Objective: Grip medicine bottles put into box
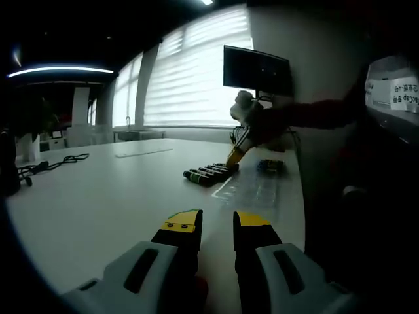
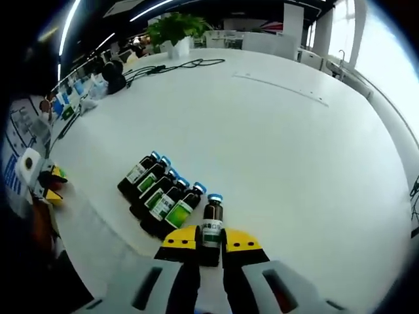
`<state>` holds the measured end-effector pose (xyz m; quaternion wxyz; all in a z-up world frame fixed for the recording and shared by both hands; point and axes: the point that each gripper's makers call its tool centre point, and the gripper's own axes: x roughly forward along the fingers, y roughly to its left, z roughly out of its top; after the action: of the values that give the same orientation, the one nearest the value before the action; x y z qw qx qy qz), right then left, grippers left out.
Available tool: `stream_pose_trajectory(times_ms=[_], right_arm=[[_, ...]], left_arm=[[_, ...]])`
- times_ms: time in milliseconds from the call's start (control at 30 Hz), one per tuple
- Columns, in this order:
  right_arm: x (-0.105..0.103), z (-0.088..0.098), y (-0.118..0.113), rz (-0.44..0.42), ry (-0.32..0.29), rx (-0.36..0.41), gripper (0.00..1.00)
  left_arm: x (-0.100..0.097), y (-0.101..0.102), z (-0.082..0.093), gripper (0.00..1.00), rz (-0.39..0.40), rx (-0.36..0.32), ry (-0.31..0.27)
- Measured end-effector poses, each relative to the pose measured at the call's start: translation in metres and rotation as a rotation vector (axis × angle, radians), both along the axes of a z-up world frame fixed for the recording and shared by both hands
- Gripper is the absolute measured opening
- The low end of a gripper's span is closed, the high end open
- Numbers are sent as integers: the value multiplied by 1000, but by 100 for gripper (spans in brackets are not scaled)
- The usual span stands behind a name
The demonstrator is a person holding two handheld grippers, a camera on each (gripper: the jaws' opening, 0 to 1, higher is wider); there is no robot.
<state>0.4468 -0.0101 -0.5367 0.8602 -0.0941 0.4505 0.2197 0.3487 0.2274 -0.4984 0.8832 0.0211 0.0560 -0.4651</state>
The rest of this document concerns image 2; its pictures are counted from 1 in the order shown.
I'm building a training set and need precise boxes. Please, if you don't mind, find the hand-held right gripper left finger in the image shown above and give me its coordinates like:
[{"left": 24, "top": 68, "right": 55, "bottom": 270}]
[{"left": 75, "top": 224, "right": 201, "bottom": 314}]

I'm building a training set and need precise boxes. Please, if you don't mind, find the black round desk device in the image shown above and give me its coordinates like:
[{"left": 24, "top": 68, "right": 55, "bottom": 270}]
[{"left": 101, "top": 60, "right": 127, "bottom": 95}]

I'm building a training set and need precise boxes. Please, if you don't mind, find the green plant in white pot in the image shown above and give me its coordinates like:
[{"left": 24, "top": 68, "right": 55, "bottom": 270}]
[{"left": 147, "top": 12, "right": 210, "bottom": 60}]

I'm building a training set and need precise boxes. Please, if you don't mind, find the dark medicine bottle blue cap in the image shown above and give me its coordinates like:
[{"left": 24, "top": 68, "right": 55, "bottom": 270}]
[
  {"left": 199, "top": 193, "right": 226, "bottom": 268},
  {"left": 129, "top": 167, "right": 181, "bottom": 218},
  {"left": 139, "top": 176, "right": 191, "bottom": 230},
  {"left": 147, "top": 181, "right": 208, "bottom": 239},
  {"left": 117, "top": 150, "right": 161, "bottom": 197},
  {"left": 126, "top": 156, "right": 173, "bottom": 205}
]

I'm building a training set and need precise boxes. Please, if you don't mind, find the white low cabinet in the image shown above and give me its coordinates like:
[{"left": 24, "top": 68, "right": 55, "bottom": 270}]
[{"left": 244, "top": 32, "right": 299, "bottom": 61}]

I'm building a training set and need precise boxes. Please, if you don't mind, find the grey sink counter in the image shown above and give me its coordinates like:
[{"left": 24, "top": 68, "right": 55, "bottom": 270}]
[{"left": 327, "top": 61, "right": 374, "bottom": 99}]

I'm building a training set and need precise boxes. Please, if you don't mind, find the black cable bundle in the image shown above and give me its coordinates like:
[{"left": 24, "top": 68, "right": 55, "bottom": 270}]
[{"left": 409, "top": 176, "right": 419, "bottom": 236}]

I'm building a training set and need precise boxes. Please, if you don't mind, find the person's dark clothing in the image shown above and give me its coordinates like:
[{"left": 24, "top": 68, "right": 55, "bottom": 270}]
[{"left": 0, "top": 196, "right": 92, "bottom": 314}]

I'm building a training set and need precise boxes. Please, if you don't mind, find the red striped wall decoration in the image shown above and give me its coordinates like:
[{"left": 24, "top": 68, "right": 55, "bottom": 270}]
[{"left": 261, "top": 21, "right": 283, "bottom": 33}]

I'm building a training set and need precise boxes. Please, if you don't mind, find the black flat bar device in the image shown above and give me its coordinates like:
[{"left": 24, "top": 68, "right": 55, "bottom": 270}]
[{"left": 58, "top": 114, "right": 79, "bottom": 138}]

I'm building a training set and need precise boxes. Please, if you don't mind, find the blue box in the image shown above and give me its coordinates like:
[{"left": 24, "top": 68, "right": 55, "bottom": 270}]
[{"left": 54, "top": 93, "right": 71, "bottom": 115}]

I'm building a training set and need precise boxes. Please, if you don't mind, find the white crumpled cloth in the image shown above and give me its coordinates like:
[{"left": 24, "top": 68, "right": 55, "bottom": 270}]
[{"left": 80, "top": 97, "right": 99, "bottom": 114}]

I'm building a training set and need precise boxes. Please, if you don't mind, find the black power cable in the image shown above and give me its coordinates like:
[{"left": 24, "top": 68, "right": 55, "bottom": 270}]
[{"left": 122, "top": 58, "right": 226, "bottom": 88}]

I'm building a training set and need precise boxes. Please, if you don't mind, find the blue-white plastic pack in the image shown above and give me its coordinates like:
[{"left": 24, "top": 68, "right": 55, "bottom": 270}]
[{"left": 88, "top": 77, "right": 109, "bottom": 99}]

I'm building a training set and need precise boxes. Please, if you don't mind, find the curved ceiling light strip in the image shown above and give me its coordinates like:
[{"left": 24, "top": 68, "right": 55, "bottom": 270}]
[
  {"left": 129, "top": 0, "right": 184, "bottom": 14},
  {"left": 58, "top": 0, "right": 81, "bottom": 50}
]

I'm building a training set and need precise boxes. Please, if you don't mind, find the white square pillar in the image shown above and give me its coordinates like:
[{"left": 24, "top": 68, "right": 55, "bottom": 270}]
[{"left": 283, "top": 3, "right": 305, "bottom": 35}]

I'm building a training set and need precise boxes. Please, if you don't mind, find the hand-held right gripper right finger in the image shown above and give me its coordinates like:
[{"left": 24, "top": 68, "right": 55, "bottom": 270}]
[{"left": 221, "top": 228, "right": 348, "bottom": 314}]

